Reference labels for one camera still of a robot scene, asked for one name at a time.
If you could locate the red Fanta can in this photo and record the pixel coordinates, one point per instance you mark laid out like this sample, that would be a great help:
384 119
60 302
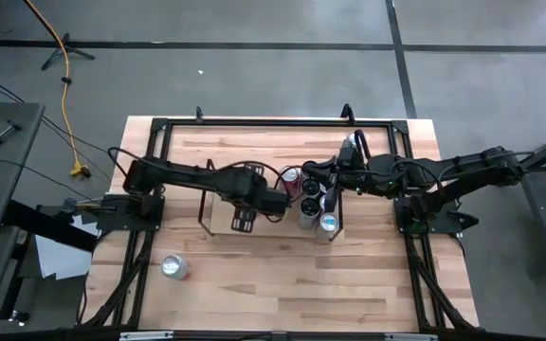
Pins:
291 175

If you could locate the black aluminium table frame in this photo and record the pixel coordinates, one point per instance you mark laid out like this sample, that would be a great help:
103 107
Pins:
254 122

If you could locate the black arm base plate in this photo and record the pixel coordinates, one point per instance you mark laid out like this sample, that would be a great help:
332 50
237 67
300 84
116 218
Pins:
443 222
112 222

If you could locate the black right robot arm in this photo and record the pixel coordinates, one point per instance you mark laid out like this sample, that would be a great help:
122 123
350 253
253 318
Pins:
467 168

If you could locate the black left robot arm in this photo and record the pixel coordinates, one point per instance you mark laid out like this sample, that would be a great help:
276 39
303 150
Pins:
197 177

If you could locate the black tripod stand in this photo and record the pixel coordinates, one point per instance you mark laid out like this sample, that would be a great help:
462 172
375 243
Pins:
67 47

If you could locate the silver metal bracket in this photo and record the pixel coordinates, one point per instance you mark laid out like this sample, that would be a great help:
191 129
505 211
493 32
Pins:
145 335
410 337

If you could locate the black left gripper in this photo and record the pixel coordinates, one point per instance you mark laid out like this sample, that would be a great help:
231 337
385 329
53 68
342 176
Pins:
273 201

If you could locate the grey side table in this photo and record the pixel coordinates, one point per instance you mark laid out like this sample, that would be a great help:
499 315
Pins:
12 156

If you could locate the red soda can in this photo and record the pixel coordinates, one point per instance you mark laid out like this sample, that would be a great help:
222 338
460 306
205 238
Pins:
174 266

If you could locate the white paper sheets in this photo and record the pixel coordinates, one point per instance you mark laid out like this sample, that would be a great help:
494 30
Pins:
60 260

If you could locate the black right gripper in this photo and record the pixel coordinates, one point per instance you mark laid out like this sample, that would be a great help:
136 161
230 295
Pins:
351 174

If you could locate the metal table foot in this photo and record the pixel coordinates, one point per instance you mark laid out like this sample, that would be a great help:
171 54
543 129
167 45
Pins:
17 316

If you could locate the black brass table clamp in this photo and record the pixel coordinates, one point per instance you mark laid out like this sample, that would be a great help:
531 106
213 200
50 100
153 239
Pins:
69 206

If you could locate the peach white Spindrift can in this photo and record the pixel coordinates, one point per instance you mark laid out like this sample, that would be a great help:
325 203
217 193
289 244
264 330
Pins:
351 138

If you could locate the black support beam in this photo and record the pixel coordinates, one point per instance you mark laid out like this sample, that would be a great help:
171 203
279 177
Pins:
50 229

